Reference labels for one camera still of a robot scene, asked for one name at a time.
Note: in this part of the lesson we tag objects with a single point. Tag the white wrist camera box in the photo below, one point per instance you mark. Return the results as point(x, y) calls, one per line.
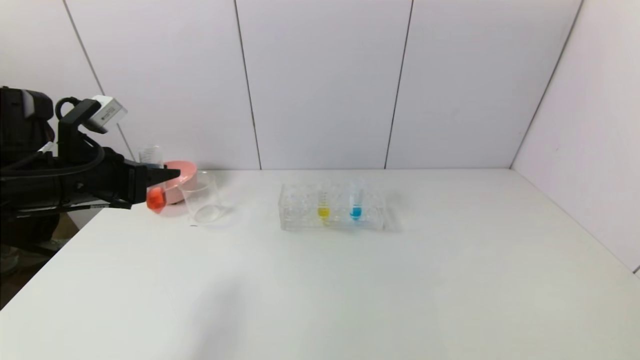
point(107, 114)

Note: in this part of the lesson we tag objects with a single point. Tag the pink bowl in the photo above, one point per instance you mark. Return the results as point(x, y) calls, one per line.
point(181, 180)

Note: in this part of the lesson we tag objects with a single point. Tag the test tube with blue pigment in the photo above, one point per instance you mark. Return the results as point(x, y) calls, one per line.
point(355, 213)

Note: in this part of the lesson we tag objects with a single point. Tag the test tube with yellow pigment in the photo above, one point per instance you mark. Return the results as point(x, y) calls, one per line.
point(324, 213)

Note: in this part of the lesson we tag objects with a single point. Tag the test tube with red pigment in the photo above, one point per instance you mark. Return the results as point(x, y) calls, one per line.
point(156, 199)

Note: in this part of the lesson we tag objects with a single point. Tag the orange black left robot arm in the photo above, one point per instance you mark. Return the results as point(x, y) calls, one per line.
point(22, 190)

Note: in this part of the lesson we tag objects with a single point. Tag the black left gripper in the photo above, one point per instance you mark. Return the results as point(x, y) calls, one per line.
point(136, 183)

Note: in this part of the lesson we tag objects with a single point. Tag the clear glass beaker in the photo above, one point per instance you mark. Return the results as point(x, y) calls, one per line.
point(202, 202)

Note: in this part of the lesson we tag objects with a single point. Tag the clear plastic test tube rack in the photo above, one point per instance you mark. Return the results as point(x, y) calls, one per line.
point(340, 222)

